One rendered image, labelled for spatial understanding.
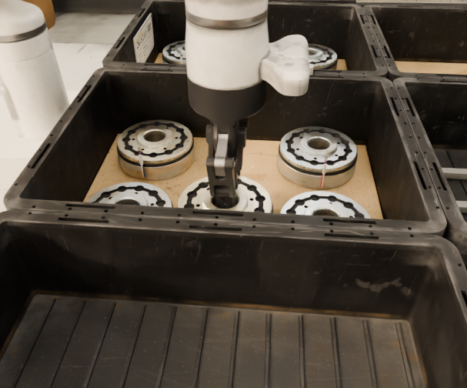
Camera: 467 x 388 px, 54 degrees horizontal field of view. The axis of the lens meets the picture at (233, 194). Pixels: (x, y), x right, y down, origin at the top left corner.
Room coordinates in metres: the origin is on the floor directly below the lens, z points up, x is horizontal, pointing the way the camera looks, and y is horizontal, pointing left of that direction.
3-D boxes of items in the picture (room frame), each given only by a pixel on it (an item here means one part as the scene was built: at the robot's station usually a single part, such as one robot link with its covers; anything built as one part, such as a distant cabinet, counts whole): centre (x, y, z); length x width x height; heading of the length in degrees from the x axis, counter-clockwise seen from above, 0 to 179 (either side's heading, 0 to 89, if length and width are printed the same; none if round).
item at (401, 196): (0.44, 0.00, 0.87); 0.40 x 0.30 x 0.11; 85
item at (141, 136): (0.53, 0.11, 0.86); 0.05 x 0.05 x 0.01
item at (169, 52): (0.82, 0.08, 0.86); 0.10 x 0.10 x 0.01
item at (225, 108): (0.40, 0.01, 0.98); 0.08 x 0.08 x 0.09
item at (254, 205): (0.37, 0.01, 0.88); 0.10 x 0.10 x 0.01
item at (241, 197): (0.37, 0.01, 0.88); 0.05 x 0.05 x 0.01
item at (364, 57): (0.74, -0.02, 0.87); 0.40 x 0.30 x 0.11; 85
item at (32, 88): (0.71, 0.33, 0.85); 0.09 x 0.09 x 0.17; 9
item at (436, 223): (0.44, 0.00, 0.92); 0.40 x 0.30 x 0.02; 85
